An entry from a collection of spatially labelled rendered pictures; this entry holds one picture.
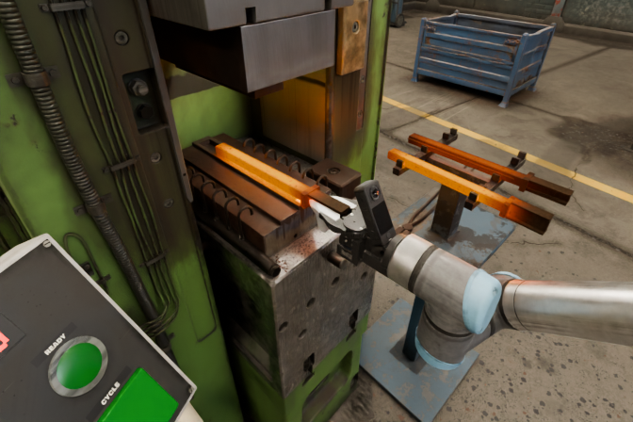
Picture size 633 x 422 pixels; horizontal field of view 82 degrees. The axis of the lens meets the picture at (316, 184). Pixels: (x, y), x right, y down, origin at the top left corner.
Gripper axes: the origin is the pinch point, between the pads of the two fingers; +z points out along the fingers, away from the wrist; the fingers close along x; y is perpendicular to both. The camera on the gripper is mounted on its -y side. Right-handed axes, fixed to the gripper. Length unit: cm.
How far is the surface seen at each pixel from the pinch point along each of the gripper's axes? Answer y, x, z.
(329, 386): 86, 8, -1
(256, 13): -35.6, -9.8, 3.5
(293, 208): 3.1, -3.1, 3.9
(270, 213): 3.2, -7.5, 6.2
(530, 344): 100, 88, -48
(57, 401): -6, -49, -10
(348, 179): 3.9, 14.8, 3.5
